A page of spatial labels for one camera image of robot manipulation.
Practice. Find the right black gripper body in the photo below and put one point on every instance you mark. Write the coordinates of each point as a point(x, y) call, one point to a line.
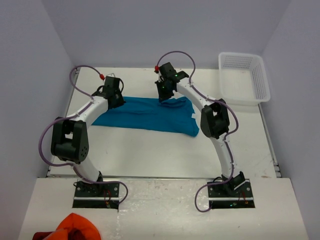
point(165, 92)

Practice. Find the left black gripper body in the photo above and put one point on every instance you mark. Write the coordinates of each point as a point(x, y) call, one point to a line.
point(119, 100)

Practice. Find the blue t shirt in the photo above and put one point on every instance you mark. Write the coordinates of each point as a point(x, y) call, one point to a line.
point(174, 115)

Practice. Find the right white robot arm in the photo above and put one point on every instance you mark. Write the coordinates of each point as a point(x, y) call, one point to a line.
point(214, 120)

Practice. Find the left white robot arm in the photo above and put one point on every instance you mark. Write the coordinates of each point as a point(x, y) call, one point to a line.
point(70, 141)

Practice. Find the white plastic basket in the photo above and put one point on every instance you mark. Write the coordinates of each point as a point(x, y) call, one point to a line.
point(243, 79)

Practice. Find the orange t shirt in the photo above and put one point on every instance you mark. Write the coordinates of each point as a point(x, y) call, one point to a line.
point(76, 227)

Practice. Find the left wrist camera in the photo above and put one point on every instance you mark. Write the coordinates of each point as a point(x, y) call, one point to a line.
point(102, 76)

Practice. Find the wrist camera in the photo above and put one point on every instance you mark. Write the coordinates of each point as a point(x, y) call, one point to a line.
point(157, 69)
point(102, 76)

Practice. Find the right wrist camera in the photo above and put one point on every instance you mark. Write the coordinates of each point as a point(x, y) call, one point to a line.
point(157, 69)

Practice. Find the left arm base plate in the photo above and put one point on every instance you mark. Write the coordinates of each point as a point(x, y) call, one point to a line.
point(96, 196)

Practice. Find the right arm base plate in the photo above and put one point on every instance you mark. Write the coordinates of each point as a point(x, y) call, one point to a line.
point(221, 197)

